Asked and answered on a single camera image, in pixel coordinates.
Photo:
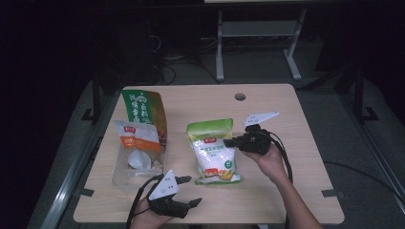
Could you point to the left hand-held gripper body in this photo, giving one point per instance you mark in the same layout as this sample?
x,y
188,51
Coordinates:
x,y
165,191

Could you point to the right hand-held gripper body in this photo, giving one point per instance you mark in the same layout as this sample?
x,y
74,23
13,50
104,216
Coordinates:
x,y
254,141

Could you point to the white and green starch bag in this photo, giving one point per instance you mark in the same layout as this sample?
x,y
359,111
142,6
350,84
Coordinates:
x,y
213,156

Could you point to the clear plastic container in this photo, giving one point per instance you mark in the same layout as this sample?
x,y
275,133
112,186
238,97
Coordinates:
x,y
127,178

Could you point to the green seasoning packet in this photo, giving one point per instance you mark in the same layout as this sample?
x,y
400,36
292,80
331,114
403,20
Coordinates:
x,y
140,106

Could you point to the person's right hand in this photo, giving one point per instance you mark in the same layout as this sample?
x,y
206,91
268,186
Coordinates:
x,y
270,163

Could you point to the person's left hand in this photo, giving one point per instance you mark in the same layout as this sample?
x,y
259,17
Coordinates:
x,y
144,219

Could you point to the small white pouch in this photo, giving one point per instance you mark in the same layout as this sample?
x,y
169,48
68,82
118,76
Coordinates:
x,y
139,160

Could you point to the orange and white packet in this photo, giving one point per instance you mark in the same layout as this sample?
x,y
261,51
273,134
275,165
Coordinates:
x,y
140,141

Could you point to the white metal shelf stand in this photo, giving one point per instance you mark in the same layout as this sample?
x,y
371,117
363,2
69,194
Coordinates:
x,y
261,28

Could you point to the black metal stand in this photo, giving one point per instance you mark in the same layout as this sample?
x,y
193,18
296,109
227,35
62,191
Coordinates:
x,y
96,95
359,95

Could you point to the grey table corner bracket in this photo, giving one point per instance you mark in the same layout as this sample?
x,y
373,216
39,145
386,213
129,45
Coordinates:
x,y
84,192
332,193

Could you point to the metal floor rail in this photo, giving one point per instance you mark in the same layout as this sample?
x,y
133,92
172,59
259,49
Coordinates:
x,y
76,168
375,159

